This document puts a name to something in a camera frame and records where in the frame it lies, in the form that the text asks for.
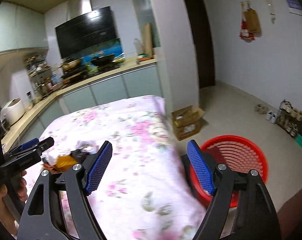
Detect plastic bottle on counter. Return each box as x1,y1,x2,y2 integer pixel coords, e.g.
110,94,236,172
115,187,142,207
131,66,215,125
134,38,144,55

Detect red hanging decoration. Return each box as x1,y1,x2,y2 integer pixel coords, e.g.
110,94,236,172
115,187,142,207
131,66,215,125
239,2,255,43

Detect electrical panel box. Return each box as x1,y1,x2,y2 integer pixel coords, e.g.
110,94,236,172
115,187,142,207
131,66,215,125
286,0,302,16

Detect shoe rack with shoes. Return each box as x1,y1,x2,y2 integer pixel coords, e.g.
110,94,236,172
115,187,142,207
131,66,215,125
275,99,302,139

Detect white rice cooker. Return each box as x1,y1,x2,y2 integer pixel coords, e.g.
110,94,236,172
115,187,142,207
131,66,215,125
0,98,25,126

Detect wooden cutting board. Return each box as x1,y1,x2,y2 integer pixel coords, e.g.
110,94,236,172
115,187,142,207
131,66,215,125
142,23,153,58

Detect white sneakers pair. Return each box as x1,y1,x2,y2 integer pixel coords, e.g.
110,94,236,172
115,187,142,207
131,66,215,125
266,111,277,124

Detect white intercom handset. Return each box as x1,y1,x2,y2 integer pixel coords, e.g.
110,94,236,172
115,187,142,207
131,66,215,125
266,0,276,24

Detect metal spice rack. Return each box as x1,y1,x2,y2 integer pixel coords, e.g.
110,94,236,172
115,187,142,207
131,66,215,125
24,55,53,98

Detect cardboard box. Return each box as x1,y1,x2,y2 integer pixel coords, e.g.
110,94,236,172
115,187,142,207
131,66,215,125
171,105,205,141

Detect beige slippers pair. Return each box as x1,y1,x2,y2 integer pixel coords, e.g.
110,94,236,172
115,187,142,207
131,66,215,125
254,104,269,114

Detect black range hood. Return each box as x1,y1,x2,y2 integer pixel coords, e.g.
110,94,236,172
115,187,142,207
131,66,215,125
55,7,117,59

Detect pink floral tablecloth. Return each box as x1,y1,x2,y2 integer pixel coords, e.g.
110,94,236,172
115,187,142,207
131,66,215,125
39,95,206,239

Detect black wok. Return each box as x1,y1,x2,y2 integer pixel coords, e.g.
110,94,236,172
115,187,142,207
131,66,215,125
90,54,115,67

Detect dark wooden door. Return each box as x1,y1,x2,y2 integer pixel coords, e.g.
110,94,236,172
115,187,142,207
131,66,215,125
184,0,215,88

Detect brass pot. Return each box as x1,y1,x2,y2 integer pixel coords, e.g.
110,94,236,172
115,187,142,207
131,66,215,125
60,58,82,72

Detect red plastic basket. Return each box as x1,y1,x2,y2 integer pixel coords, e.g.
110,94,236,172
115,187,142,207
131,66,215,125
189,135,268,208

